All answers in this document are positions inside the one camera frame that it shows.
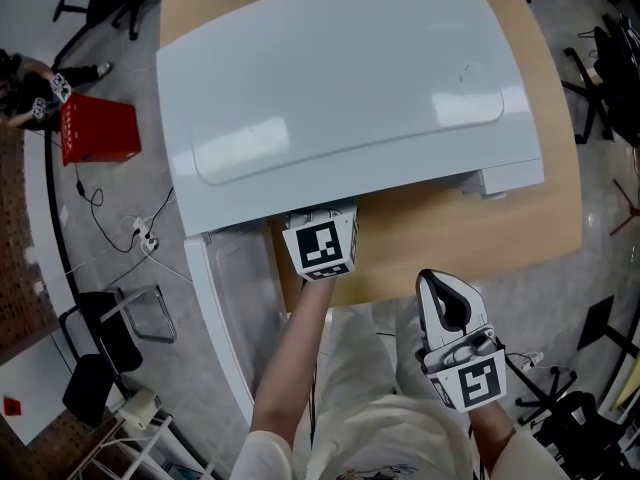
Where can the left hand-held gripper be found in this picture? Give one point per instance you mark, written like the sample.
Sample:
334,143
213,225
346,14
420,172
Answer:
320,248

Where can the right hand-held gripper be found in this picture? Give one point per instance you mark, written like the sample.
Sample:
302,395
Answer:
475,378

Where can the white microwave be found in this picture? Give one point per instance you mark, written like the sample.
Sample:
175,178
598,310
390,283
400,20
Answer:
340,88

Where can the person's right forearm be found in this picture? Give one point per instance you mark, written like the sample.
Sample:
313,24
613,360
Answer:
492,435

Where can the person's left forearm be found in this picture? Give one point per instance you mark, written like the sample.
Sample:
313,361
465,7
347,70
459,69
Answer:
290,363

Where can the white power strip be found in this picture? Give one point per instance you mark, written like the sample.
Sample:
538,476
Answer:
146,235
532,359

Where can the person's light trousers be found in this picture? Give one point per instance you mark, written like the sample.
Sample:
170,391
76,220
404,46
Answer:
357,353

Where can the black flat plate stand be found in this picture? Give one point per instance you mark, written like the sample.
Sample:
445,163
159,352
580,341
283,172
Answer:
597,323

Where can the person's white printed shirt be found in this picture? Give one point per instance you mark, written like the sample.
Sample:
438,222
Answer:
380,443

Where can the brown wooden stand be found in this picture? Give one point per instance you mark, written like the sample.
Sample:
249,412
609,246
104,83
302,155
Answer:
627,210

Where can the beige box device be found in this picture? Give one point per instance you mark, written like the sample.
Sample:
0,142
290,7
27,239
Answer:
140,408

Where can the red box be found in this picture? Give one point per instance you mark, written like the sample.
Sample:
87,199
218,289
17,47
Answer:
100,133

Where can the white metal rack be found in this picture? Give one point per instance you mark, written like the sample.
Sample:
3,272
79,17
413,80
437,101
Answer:
145,448

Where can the black folding chair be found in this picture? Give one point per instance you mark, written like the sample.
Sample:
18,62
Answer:
90,383

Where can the white desk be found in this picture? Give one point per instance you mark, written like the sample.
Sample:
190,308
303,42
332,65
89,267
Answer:
35,393

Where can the white black striped bag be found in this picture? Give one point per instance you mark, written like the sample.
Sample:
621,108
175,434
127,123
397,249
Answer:
630,38

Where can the small red object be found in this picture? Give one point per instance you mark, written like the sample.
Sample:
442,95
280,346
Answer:
11,405

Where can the metal frame clear chair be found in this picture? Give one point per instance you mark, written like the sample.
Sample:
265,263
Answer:
150,318

